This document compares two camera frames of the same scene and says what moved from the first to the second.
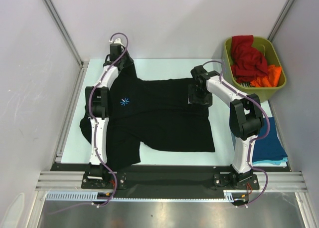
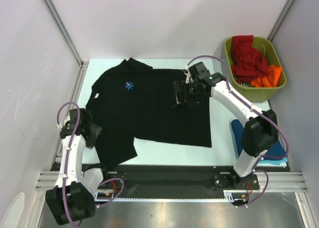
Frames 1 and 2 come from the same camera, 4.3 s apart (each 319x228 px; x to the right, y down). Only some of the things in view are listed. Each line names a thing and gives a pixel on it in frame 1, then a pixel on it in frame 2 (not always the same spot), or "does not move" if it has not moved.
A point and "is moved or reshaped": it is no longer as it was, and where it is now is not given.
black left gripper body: (126, 59) → (94, 131)
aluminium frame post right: (287, 7) does not move
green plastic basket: (268, 50) does not move
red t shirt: (248, 63) does not move
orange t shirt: (270, 80) does not move
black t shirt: (154, 115) is moved or reshaped
